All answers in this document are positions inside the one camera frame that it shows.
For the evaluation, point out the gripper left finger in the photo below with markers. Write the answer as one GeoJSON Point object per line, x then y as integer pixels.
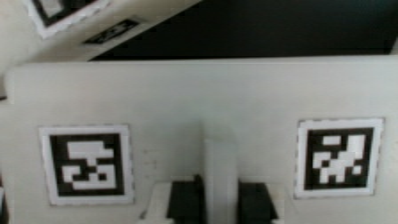
{"type": "Point", "coordinates": [176, 203]}

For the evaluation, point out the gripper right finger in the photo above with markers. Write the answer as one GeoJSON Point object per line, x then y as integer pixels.
{"type": "Point", "coordinates": [256, 208]}

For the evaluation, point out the white cabinet top block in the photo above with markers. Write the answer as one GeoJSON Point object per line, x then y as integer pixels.
{"type": "Point", "coordinates": [50, 44]}

